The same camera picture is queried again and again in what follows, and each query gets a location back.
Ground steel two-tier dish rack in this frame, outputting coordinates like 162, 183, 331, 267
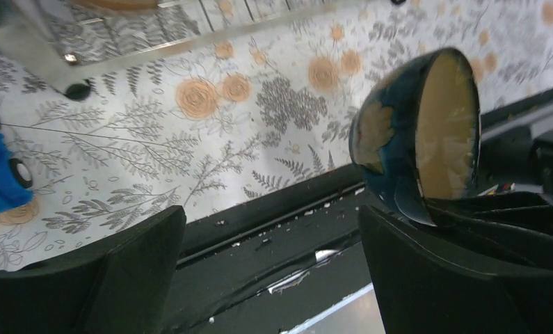
0, 1, 351, 101

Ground brown speckled bowl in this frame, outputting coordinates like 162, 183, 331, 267
73, 0, 159, 12

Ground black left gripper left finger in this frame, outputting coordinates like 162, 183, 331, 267
0, 205, 186, 333

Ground floral tablecloth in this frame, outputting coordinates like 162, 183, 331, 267
0, 1, 553, 271

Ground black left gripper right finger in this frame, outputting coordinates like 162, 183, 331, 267
358, 206, 553, 333

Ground teal blue bowl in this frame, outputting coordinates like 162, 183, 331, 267
348, 47, 481, 226

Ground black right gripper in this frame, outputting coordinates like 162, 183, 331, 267
426, 126, 553, 270

